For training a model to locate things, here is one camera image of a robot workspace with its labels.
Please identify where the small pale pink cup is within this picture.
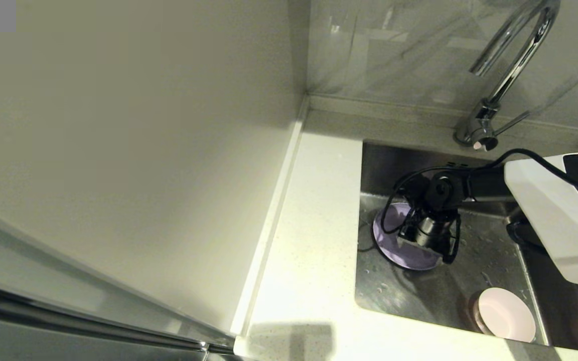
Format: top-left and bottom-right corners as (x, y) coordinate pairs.
(472, 287), (537, 343)

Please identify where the tall beige cabinet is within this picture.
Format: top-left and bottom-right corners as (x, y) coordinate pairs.
(0, 0), (311, 361)

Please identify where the lavender plastic plate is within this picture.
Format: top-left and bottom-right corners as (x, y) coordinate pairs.
(373, 202), (445, 271)

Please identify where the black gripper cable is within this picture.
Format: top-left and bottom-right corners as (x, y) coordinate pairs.
(380, 148), (578, 265)

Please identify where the stone backsplash upstand strip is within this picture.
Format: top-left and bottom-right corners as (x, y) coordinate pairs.
(307, 94), (578, 137)

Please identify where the stainless steel sink basin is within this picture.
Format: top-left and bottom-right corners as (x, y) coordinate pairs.
(354, 140), (578, 354)

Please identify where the chrome gooseneck faucet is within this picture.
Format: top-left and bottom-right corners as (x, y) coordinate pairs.
(454, 0), (562, 152)

